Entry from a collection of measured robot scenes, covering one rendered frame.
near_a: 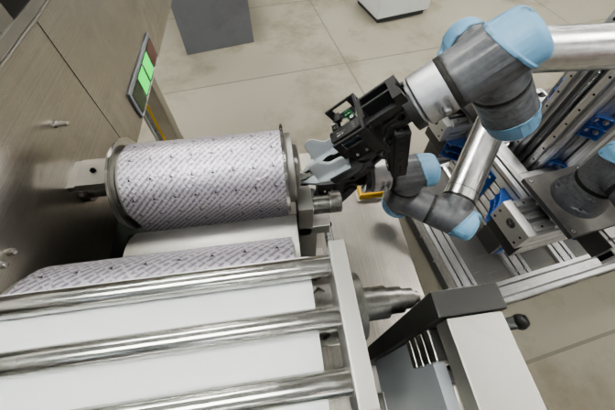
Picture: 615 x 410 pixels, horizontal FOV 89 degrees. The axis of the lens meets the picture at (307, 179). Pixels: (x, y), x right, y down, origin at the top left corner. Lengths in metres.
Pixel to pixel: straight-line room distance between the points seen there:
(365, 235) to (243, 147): 0.49
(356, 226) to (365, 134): 0.47
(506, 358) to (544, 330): 1.79
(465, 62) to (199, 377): 0.40
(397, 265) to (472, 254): 0.95
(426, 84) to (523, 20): 0.11
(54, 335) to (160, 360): 0.08
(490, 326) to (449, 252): 1.44
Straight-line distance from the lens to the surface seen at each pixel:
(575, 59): 0.69
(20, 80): 0.55
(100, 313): 0.27
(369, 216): 0.89
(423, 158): 0.71
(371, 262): 0.83
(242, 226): 0.50
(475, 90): 0.44
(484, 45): 0.43
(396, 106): 0.43
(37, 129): 0.55
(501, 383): 0.25
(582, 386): 2.07
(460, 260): 1.70
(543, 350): 2.01
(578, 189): 1.22
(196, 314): 0.25
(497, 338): 0.26
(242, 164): 0.47
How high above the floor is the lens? 1.66
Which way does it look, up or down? 55 degrees down
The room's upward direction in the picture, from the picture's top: straight up
